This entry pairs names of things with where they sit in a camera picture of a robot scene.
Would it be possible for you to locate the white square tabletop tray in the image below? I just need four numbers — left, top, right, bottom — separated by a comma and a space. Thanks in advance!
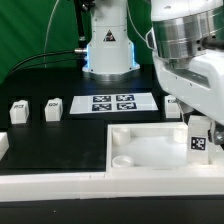
106, 122, 224, 172

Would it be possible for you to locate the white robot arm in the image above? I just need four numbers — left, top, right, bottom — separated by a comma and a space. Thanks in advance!
81, 0, 224, 145

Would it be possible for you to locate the white AprilTag base sheet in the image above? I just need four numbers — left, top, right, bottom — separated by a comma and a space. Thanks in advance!
70, 93, 158, 115

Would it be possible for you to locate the white U-shaped obstacle fence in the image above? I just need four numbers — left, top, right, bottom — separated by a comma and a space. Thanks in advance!
0, 131, 224, 203

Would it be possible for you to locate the black cable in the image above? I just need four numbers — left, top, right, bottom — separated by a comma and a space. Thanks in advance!
7, 49, 88, 77

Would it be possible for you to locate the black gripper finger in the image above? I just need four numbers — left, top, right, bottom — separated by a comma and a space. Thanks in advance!
178, 101, 194, 123
209, 120, 224, 145

